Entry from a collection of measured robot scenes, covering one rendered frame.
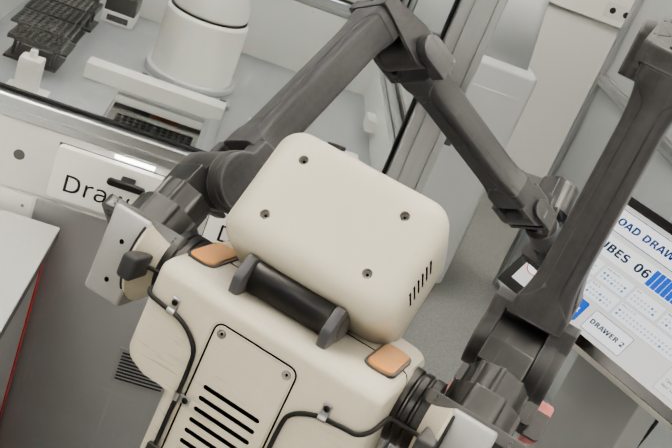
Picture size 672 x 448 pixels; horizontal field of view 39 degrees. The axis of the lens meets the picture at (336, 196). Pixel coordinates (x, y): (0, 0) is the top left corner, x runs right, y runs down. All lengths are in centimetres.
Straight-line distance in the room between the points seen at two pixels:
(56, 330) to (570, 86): 389
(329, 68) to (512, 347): 46
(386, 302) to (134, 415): 133
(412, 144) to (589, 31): 362
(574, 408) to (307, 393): 114
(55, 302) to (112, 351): 16
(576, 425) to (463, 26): 83
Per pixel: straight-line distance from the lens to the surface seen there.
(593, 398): 201
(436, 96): 145
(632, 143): 105
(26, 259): 185
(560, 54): 541
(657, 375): 184
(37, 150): 194
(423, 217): 97
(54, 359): 217
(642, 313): 189
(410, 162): 187
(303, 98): 126
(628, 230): 198
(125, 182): 187
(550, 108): 551
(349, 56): 132
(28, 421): 228
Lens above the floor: 174
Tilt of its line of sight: 23 degrees down
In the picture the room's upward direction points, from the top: 22 degrees clockwise
